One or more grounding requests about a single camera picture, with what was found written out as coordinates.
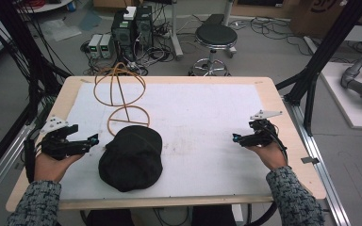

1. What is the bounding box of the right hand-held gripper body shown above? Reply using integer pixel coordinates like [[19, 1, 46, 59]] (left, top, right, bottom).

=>
[[247, 109, 284, 149]]

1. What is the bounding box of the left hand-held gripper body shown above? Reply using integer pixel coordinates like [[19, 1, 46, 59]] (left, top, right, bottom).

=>
[[39, 116, 80, 161]]

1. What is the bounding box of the black hat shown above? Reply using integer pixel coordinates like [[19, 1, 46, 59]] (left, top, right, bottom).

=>
[[97, 124, 164, 193]]

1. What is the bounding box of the wooden wire hat stand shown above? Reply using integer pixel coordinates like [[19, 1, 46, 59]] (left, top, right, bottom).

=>
[[92, 61, 151, 137]]

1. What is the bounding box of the person's left hand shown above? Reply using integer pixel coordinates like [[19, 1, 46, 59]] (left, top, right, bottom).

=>
[[33, 152, 85, 184]]

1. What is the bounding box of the person's right hand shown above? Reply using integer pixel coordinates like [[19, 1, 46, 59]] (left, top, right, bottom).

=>
[[244, 141, 289, 172]]

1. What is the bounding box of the white table mat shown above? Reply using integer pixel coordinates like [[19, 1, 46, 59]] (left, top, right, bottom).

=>
[[58, 82, 273, 201]]

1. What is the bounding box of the white platform board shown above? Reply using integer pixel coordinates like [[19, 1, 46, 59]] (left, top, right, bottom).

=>
[[320, 61, 362, 130]]

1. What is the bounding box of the grey power supply unit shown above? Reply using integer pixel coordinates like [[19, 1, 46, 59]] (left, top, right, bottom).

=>
[[99, 33, 114, 59], [88, 33, 104, 59]]

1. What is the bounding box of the black round stool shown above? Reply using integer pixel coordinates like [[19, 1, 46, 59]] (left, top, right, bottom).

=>
[[188, 23, 239, 77]]

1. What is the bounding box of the black computer tower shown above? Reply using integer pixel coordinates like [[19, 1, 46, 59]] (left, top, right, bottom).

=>
[[134, 5, 155, 49], [110, 10, 137, 62]]

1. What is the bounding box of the clear plastic sheet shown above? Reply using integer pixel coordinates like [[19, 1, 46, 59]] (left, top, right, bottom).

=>
[[40, 18, 83, 42]]

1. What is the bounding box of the blue floor sheet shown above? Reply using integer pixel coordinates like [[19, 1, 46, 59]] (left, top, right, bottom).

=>
[[77, 10, 104, 32]]

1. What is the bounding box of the white stand leg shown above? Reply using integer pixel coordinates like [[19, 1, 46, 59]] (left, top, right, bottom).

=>
[[169, 0, 185, 61]]

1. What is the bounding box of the cardboard box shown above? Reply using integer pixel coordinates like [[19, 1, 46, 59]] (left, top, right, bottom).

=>
[[289, 0, 362, 40]]

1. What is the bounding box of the white box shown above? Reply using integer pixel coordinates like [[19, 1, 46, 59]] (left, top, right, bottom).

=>
[[123, 6, 138, 22]]

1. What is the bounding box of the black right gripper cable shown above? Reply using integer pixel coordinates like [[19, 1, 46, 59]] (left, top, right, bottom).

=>
[[257, 120, 289, 166]]

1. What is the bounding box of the aluminium rail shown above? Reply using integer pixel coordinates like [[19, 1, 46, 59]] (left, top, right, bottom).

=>
[[0, 122, 36, 210], [282, 96, 354, 226]]

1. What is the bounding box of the black metal frame stand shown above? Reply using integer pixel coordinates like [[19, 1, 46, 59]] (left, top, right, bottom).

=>
[[275, 0, 362, 137], [0, 0, 74, 186]]

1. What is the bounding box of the tangle of floor cables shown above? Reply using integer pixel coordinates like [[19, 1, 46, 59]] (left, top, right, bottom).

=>
[[228, 15, 314, 57]]

